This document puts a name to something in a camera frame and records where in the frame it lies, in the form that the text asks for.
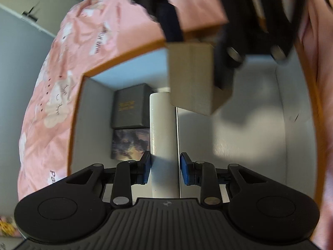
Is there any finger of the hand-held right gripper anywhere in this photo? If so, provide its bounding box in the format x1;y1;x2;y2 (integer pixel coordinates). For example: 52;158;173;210
212;0;310;91
122;0;186;44

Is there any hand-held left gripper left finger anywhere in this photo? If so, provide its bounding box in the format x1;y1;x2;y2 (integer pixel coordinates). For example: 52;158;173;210
66;150;152;209

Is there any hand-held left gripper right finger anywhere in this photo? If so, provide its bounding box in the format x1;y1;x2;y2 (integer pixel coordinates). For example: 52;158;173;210
180;152;263;206

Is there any brown cardboard box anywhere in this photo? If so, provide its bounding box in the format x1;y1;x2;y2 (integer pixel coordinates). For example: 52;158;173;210
166;40;234;116

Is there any orange storage box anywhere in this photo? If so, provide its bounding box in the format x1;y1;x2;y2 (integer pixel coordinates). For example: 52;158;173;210
68;21;323;210

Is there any picture-print box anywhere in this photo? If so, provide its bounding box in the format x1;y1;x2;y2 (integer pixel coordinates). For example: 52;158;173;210
111;128;151;161

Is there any long white box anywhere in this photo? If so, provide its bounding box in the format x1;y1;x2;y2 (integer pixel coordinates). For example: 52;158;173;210
149;92;179;199

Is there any dark grey box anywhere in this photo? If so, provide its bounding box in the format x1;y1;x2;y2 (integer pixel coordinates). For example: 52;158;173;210
111;83;151;130

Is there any pink cloud-print blanket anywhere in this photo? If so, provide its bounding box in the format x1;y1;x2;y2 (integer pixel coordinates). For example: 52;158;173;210
17;0;333;250

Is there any yellow patterned item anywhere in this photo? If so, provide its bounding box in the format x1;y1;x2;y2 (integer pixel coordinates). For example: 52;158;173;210
0;214;17;238

